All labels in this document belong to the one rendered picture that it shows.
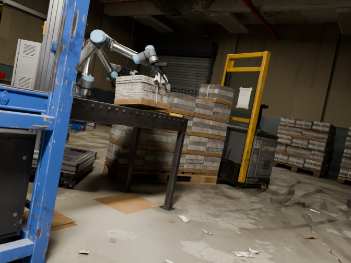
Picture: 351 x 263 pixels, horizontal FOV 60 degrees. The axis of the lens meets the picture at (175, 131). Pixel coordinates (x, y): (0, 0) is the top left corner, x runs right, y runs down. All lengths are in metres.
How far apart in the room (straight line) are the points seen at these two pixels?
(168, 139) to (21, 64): 1.68
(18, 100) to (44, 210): 0.50
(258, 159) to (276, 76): 5.89
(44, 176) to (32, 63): 1.84
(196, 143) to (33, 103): 2.55
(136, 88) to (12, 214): 1.30
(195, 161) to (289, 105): 6.31
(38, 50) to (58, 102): 1.78
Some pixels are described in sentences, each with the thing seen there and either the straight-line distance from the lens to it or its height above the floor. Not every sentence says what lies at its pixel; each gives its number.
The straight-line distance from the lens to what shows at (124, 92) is 2.48.
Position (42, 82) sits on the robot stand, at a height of 0.87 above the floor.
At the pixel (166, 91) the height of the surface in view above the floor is 0.99.
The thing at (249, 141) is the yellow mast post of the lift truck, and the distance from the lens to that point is 4.13.
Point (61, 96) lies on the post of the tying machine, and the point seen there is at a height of 0.79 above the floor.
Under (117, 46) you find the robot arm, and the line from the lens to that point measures 2.80.
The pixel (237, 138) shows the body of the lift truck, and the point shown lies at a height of 0.65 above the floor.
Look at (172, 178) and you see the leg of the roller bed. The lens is 2.65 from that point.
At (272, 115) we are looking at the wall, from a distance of 9.86.
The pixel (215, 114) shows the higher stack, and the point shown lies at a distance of 3.91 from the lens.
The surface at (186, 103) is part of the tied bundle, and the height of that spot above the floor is 0.97.
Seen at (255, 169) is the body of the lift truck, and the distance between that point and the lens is 4.42.
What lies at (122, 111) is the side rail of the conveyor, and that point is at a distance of 1.98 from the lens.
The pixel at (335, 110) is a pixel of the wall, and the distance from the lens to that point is 9.55.
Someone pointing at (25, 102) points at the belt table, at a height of 0.74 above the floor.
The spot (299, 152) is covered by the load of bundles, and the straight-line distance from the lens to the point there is 7.97.
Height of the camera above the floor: 0.81
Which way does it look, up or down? 3 degrees down
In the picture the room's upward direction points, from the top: 11 degrees clockwise
